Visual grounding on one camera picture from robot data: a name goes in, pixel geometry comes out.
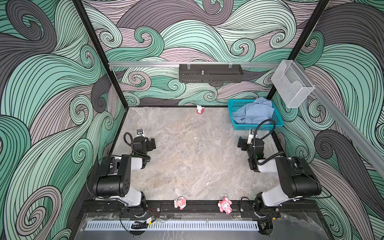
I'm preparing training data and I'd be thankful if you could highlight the teal plastic basket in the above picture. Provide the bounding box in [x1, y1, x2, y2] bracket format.
[228, 100, 284, 131]

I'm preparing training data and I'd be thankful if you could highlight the aluminium right wall rail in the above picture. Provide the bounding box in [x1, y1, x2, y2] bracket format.
[298, 65, 384, 175]

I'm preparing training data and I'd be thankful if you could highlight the black front mounting rail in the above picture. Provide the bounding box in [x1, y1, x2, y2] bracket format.
[81, 199, 319, 219]

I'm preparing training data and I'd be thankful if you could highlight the black perforated wall tray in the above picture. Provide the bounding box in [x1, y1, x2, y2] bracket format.
[179, 64, 244, 85]

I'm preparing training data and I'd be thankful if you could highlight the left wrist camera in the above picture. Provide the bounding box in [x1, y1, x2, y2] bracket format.
[137, 129, 144, 136]

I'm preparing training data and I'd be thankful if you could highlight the clear acrylic wall box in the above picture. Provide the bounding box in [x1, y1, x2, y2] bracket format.
[271, 60, 315, 109]

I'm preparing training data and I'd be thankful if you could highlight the pink pig plush toy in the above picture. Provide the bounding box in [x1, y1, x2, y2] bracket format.
[218, 197, 233, 215]

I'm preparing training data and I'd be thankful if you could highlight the pink white plush toy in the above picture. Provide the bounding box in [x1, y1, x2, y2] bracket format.
[174, 197, 187, 210]

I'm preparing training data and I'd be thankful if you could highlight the aluminium back wall rail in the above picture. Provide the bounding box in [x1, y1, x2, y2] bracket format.
[108, 61, 280, 69]

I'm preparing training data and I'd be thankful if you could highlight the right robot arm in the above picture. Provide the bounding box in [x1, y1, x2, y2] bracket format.
[238, 119, 322, 211]

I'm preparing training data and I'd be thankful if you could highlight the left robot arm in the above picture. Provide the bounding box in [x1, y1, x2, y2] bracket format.
[90, 129, 156, 211]

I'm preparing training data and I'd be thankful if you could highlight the white slotted cable duct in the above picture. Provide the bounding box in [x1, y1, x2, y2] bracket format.
[85, 220, 259, 232]

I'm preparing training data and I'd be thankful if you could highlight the aluminium wall rail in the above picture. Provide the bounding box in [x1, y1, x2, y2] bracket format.
[298, 65, 384, 175]
[108, 61, 280, 69]

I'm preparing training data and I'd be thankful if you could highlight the light blue long sleeve shirt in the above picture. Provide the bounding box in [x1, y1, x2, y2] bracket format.
[233, 98, 275, 125]

